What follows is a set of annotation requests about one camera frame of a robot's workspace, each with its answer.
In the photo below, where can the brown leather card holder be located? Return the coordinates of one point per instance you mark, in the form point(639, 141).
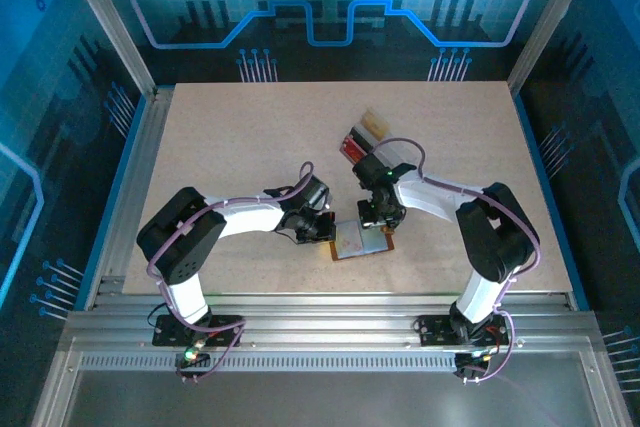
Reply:
point(375, 244)

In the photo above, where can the clear plastic card tray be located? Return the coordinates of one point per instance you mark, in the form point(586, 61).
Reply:
point(400, 147)

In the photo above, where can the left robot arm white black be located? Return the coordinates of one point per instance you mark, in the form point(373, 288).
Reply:
point(180, 237)

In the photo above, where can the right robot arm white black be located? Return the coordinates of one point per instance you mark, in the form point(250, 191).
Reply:
point(495, 237)

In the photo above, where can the black credit card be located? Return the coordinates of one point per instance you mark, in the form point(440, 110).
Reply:
point(362, 136)

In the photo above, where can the gold credit card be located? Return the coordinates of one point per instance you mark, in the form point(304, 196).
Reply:
point(376, 122)

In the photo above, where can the black connector block green LED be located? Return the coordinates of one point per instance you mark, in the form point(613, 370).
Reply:
point(192, 359)
point(467, 368)

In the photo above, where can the blue table edge strip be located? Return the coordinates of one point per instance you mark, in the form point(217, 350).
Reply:
point(112, 202)
point(550, 197)

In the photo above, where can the grey metal panel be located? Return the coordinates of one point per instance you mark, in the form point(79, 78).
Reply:
point(325, 399)

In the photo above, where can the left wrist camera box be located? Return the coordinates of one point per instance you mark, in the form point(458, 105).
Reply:
point(315, 192)

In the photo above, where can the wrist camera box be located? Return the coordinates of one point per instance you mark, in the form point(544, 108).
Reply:
point(315, 192)
point(370, 169)

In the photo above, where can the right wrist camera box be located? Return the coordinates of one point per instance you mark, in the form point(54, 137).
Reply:
point(370, 169)

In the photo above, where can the aluminium frame rail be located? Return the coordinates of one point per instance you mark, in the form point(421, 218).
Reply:
point(325, 317)

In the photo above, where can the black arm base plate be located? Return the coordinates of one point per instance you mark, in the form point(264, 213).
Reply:
point(167, 336)
point(430, 332)

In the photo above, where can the aluminium side rail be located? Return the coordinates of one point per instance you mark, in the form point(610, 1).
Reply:
point(147, 137)

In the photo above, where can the aluminium corner post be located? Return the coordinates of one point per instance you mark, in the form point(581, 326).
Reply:
point(550, 22)
point(107, 27)

